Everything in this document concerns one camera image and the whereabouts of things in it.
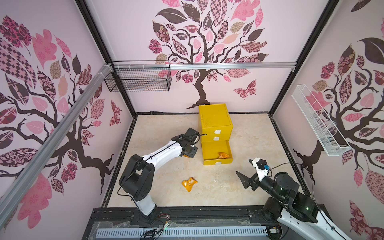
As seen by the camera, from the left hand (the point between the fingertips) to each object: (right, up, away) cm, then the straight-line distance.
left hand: (188, 152), depth 90 cm
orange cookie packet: (+22, -3, +5) cm, 23 cm away
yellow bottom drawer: (+16, -1, +7) cm, 17 cm away
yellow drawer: (+17, +9, 0) cm, 19 cm away
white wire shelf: (+66, +9, -25) cm, 71 cm away
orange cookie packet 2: (+1, -17, -6) cm, 18 cm away
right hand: (+28, -4, -20) cm, 35 cm away
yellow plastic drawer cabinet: (+16, +23, +1) cm, 28 cm away
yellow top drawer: (+17, +13, -5) cm, 22 cm away
